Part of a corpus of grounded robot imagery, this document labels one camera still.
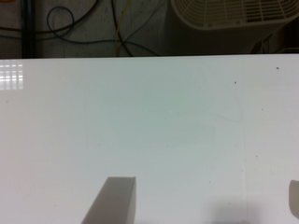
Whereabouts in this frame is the black vertical post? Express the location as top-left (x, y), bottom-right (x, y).
top-left (21, 0), bottom-right (36, 59)

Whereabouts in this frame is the yellow cable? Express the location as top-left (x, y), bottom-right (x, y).
top-left (115, 0), bottom-right (133, 58)

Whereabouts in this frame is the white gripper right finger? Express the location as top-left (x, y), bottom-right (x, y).
top-left (289, 180), bottom-right (299, 218)

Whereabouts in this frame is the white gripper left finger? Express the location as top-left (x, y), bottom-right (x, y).
top-left (81, 177), bottom-right (136, 224)

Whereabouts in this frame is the black cable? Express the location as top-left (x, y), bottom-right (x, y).
top-left (0, 0), bottom-right (135, 58)

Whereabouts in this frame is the white slatted fan housing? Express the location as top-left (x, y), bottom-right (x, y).
top-left (171, 0), bottom-right (299, 30)

